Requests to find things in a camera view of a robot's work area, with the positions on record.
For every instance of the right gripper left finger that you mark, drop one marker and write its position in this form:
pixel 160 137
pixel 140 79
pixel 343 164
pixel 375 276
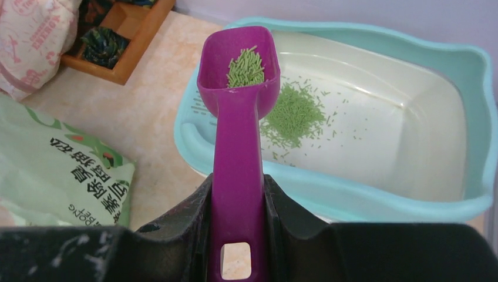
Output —
pixel 170 248

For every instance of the purple plastic scoop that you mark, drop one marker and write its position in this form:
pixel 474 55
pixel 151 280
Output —
pixel 237 193

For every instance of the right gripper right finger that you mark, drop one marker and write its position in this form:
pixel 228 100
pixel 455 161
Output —
pixel 303 247

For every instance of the dark plant far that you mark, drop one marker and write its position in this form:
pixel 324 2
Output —
pixel 92 12

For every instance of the teal litter box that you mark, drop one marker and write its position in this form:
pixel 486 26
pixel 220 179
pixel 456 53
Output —
pixel 409 130

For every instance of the dark plant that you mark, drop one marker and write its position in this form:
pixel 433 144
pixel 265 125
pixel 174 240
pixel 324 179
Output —
pixel 103 46
pixel 92 12

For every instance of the pink patterned cloth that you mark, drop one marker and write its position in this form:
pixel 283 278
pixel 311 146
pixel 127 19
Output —
pixel 34 36

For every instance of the green litter pile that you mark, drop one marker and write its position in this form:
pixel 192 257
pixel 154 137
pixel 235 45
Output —
pixel 311 116

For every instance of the wooden tray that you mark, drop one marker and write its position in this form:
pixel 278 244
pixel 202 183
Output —
pixel 136 23

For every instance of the green litter in scoop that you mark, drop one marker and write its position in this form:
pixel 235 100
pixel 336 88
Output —
pixel 246 69

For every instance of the dark plant near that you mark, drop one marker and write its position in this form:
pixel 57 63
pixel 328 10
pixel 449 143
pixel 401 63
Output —
pixel 103 46

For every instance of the green litter bag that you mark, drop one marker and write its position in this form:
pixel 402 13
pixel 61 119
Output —
pixel 53 174

